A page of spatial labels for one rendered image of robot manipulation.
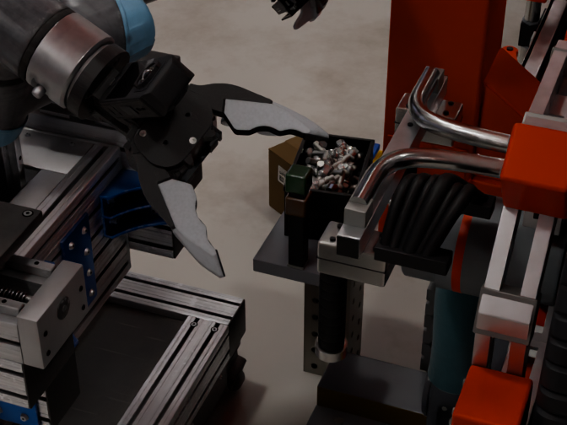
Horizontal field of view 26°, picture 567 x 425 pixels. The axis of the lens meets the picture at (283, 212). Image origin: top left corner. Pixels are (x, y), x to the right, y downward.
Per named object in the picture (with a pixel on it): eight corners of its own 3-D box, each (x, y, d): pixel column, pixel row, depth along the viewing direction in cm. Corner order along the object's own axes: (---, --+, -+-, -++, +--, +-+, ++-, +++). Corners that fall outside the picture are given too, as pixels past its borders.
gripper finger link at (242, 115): (324, 122, 110) (220, 120, 110) (329, 100, 104) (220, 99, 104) (324, 155, 109) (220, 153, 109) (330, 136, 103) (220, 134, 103)
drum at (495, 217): (548, 336, 164) (562, 252, 155) (394, 298, 170) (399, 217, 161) (566, 273, 174) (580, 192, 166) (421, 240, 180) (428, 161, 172)
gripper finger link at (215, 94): (272, 89, 106) (170, 88, 105) (272, 83, 104) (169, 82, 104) (272, 142, 105) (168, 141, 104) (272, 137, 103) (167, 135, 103)
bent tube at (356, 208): (498, 260, 145) (508, 185, 138) (342, 225, 150) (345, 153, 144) (528, 180, 158) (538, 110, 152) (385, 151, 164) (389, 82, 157)
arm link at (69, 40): (76, -1, 104) (14, 72, 102) (118, 29, 104) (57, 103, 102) (85, 32, 111) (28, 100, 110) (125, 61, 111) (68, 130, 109)
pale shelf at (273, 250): (337, 292, 227) (338, 278, 225) (252, 271, 232) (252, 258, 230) (403, 169, 259) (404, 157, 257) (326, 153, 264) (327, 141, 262)
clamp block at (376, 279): (384, 289, 153) (386, 255, 149) (315, 272, 155) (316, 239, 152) (396, 265, 156) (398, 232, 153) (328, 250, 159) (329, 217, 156)
